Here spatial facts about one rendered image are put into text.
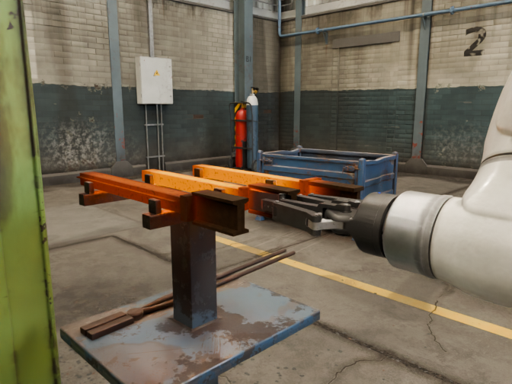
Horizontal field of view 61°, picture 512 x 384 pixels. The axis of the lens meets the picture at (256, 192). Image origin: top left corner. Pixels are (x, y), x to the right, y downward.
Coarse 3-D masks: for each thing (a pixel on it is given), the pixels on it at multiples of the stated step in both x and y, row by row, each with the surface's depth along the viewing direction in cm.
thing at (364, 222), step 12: (360, 204) 51; (372, 204) 50; (384, 204) 49; (336, 216) 52; (348, 216) 51; (360, 216) 50; (372, 216) 49; (384, 216) 48; (348, 228) 51; (360, 228) 50; (372, 228) 49; (360, 240) 50; (372, 240) 49; (372, 252) 51
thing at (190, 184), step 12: (144, 180) 88; (156, 180) 85; (168, 180) 82; (180, 180) 79; (192, 180) 77; (204, 180) 77; (228, 192) 70; (240, 192) 66; (276, 192) 62; (288, 192) 61
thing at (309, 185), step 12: (204, 168) 93; (216, 168) 91; (228, 168) 91; (228, 180) 88; (240, 180) 85; (252, 180) 83; (264, 180) 81; (276, 180) 78; (288, 180) 77; (300, 180) 73; (312, 180) 74; (300, 192) 73; (312, 192) 74; (324, 192) 72; (336, 192) 70; (348, 192) 69
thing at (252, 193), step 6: (252, 192) 66; (258, 192) 65; (264, 192) 64; (252, 198) 66; (258, 198) 65; (264, 198) 64; (270, 198) 63; (276, 198) 62; (252, 204) 66; (258, 204) 65; (258, 210) 65; (264, 210) 64
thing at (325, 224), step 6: (312, 222) 51; (318, 222) 51; (324, 222) 51; (330, 222) 52; (336, 222) 52; (342, 222) 52; (312, 228) 51; (318, 228) 51; (324, 228) 52; (330, 228) 52; (336, 228) 52; (342, 228) 52
